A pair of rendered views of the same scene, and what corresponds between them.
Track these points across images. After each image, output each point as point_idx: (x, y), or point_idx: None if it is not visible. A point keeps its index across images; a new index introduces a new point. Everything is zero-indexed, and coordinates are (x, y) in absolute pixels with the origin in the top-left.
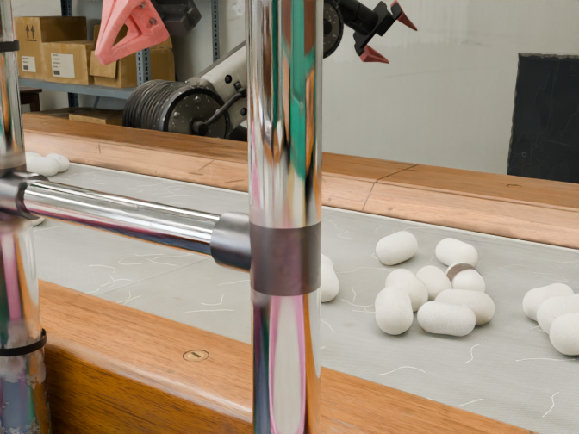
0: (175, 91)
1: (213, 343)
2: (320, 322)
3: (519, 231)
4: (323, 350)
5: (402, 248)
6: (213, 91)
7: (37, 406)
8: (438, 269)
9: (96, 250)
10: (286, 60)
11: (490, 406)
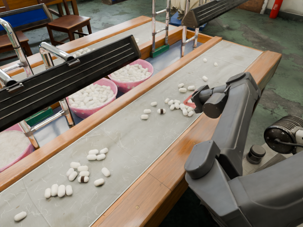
0: (278, 125)
1: (64, 140)
2: (81, 157)
3: (114, 203)
4: (71, 156)
5: (102, 171)
6: (291, 136)
7: None
8: (84, 173)
9: (125, 128)
10: None
11: (47, 173)
